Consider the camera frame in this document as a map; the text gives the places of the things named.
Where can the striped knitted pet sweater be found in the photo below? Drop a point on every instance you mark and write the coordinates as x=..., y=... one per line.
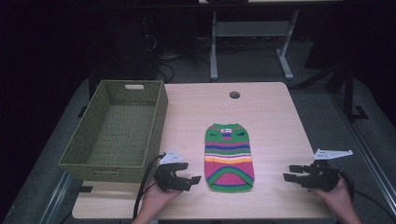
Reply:
x=229, y=158

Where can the green woven basket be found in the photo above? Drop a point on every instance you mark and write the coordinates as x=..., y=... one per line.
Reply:
x=121, y=133

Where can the person's right hand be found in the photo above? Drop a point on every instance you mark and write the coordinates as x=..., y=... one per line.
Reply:
x=334, y=197

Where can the person's left hand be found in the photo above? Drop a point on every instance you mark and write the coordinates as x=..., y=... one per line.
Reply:
x=162, y=197

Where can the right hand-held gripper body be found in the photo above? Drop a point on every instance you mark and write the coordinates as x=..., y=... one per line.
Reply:
x=323, y=179

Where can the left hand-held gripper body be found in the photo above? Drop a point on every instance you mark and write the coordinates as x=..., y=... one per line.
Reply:
x=169, y=174

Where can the aluminium floor rail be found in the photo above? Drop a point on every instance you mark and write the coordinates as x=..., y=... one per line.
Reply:
x=56, y=199
x=367, y=149

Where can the white metal desk frame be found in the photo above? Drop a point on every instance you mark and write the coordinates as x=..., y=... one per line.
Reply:
x=252, y=29

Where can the dark metal stand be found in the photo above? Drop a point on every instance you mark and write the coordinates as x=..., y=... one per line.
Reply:
x=350, y=93

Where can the dark cabinet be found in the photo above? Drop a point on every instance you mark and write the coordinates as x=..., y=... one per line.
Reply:
x=124, y=49

